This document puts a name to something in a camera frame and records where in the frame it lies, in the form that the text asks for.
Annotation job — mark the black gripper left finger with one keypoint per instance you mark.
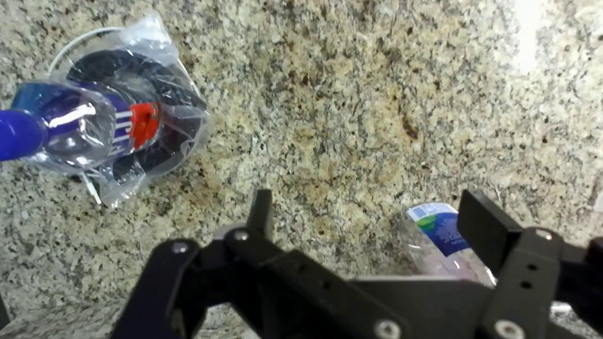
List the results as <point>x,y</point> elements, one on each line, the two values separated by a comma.
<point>181,279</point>

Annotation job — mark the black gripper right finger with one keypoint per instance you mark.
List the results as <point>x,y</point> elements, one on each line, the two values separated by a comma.
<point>526,264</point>

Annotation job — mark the clear water bottle blue label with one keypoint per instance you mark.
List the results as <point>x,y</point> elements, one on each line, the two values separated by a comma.
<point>431,239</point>

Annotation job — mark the Fiji water bottle blue cap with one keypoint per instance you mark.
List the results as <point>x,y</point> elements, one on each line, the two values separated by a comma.
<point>75,126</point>

